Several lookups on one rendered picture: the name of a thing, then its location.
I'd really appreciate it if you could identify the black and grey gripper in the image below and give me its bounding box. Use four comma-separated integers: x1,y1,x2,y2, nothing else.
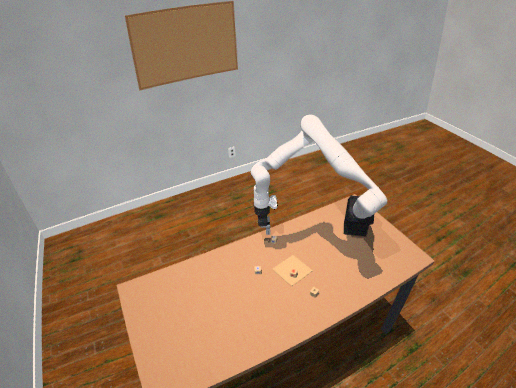
254,195,277,235

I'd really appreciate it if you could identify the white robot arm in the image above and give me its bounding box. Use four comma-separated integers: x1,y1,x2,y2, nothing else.
251,115,387,219

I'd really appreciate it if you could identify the tan flat mat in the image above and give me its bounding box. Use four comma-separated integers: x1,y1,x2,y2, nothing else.
273,255,312,286

